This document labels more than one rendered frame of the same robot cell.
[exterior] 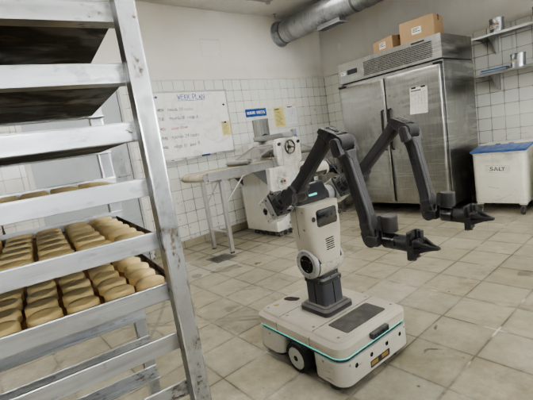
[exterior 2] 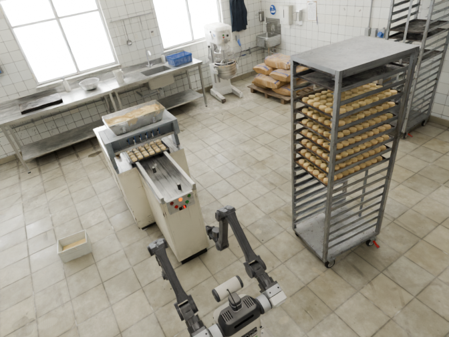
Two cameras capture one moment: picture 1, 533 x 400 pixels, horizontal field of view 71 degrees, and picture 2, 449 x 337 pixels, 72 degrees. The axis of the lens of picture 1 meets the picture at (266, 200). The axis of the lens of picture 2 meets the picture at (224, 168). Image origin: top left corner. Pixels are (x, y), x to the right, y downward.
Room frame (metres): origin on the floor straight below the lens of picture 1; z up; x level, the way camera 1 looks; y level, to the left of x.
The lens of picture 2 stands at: (2.84, 0.01, 2.46)
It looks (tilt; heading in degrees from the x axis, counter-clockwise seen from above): 34 degrees down; 191
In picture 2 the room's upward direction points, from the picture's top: 9 degrees counter-clockwise
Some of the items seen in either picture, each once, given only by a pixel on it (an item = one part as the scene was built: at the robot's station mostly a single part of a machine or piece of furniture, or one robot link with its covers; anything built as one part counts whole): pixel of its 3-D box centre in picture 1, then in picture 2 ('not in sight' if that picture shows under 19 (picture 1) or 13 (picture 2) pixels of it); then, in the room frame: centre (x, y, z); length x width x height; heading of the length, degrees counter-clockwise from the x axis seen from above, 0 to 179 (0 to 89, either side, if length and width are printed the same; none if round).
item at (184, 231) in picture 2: not in sight; (173, 207); (0.60, -1.01, 0.45); 0.70 x 0.34 x 0.90; 36
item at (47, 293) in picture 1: (42, 298); not in sight; (0.67, 0.44, 0.96); 0.05 x 0.05 x 0.02
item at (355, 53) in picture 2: not in sight; (341, 162); (0.64, 0.55, 0.93); 0.64 x 0.51 x 1.78; 121
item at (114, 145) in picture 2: not in sight; (141, 140); (0.19, -1.31, 1.01); 0.72 x 0.33 x 0.34; 126
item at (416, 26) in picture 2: not in sight; (419, 25); (-1.54, 1.85, 1.41); 0.60 x 0.40 x 0.01; 132
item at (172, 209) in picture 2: not in sight; (180, 202); (0.89, -0.80, 0.77); 0.24 x 0.04 x 0.14; 126
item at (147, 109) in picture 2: not in sight; (134, 116); (0.19, -1.31, 1.28); 0.54 x 0.27 x 0.06; 126
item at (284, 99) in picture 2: not in sight; (280, 89); (-3.32, 0.20, 0.06); 1.20 x 0.80 x 0.11; 41
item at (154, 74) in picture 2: not in sight; (111, 99); (-2.09, -2.76, 0.61); 3.40 x 0.70 x 1.22; 129
